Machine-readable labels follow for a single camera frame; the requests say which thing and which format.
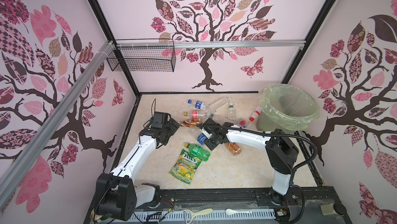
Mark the Pocari Sweat bottle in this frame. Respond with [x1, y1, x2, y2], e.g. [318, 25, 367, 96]
[190, 127, 208, 145]

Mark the green soda bottle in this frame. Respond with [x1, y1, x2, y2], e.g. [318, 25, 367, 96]
[185, 143, 210, 162]

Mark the red cap white bottle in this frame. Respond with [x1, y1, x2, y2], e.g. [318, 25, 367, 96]
[249, 106, 262, 122]

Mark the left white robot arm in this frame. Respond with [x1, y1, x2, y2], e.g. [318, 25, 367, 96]
[91, 119, 181, 222]

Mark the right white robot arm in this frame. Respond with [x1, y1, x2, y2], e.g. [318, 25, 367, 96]
[199, 124, 302, 196]

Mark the green lined trash bin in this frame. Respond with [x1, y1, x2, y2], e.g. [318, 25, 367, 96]
[256, 83, 319, 134]

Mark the large clear square bottle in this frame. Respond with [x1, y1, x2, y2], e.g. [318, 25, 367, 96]
[209, 114, 235, 125]

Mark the brown tea bottle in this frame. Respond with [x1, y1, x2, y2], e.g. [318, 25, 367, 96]
[225, 142, 242, 156]

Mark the green label small bottle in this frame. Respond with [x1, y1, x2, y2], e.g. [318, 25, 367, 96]
[227, 102, 236, 123]

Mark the blue cap Fiji bottle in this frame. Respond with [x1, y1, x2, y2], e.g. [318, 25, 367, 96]
[236, 118, 250, 128]

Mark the brown Nescafe coffee bottle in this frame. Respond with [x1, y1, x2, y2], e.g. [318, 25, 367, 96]
[180, 119, 202, 128]

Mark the clear capless bottle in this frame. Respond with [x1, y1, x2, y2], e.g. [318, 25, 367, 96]
[209, 97, 232, 113]

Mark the red label clear bottle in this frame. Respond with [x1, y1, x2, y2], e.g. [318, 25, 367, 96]
[183, 110, 208, 119]

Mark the blue label Pepsi water bottle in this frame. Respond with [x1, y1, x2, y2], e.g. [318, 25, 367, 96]
[188, 99, 210, 111]

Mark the Fox's candy bag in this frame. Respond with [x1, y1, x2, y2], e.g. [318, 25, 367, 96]
[169, 150, 202, 184]

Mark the cream plastic peeler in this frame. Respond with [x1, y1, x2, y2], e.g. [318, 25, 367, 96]
[183, 208, 214, 224]

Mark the white plastic spoon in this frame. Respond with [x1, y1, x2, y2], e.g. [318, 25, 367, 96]
[225, 208, 253, 216]

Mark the green drink can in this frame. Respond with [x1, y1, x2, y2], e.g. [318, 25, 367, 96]
[90, 210, 108, 224]

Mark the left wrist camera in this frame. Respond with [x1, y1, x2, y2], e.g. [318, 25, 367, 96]
[152, 111, 169, 129]

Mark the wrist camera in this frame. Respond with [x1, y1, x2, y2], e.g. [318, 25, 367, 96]
[202, 130, 213, 139]
[152, 111, 169, 129]

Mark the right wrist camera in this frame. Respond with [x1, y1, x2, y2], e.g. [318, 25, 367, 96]
[202, 130, 213, 139]

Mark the black wire wall basket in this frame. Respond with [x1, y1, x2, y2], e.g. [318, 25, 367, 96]
[107, 38, 176, 72]

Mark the white slotted cable duct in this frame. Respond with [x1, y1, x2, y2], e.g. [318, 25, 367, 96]
[114, 209, 276, 224]

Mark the black corrugated cable conduit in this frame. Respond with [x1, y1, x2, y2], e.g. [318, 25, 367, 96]
[196, 124, 318, 175]

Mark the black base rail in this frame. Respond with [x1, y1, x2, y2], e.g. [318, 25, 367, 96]
[138, 186, 341, 210]

